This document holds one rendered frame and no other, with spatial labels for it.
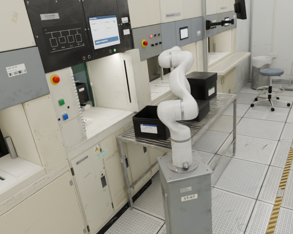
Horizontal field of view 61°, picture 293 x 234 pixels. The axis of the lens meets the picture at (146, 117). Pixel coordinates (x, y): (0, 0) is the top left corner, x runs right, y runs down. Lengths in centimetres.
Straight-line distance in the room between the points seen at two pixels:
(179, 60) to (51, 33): 78
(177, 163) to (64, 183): 78
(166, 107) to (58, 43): 77
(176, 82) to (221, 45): 341
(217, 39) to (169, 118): 358
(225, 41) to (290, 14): 146
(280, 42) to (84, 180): 482
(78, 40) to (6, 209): 110
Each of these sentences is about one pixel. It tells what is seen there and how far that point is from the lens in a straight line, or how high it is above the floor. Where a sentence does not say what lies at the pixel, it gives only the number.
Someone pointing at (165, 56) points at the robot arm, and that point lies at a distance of 163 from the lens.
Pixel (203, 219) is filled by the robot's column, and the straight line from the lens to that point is 174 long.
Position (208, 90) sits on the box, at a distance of 261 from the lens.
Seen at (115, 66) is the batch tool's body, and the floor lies 128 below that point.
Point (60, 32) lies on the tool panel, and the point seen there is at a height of 161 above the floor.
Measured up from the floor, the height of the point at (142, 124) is 88.
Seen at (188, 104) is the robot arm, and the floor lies 117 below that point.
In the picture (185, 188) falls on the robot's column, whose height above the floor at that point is 68.
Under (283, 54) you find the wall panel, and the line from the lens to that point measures 583.
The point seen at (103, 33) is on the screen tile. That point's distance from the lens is 192.
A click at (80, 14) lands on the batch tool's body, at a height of 170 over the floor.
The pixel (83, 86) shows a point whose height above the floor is 110.
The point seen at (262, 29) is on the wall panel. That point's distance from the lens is 583.
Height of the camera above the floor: 164
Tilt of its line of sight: 22 degrees down
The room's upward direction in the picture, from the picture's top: 7 degrees counter-clockwise
